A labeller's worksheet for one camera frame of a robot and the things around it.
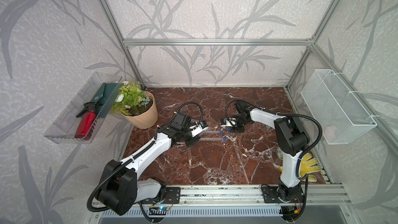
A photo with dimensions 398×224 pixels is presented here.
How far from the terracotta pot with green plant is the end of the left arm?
0.90 feet

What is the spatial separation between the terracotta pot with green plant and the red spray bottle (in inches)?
3.2

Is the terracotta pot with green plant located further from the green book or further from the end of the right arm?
the end of the right arm

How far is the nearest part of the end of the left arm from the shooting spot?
0.61 meters

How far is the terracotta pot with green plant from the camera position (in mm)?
772

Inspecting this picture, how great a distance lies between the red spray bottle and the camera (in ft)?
1.84

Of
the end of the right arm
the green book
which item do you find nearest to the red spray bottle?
the green book

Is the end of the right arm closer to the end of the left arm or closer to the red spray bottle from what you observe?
the end of the left arm

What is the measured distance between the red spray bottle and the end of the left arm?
25 centimetres
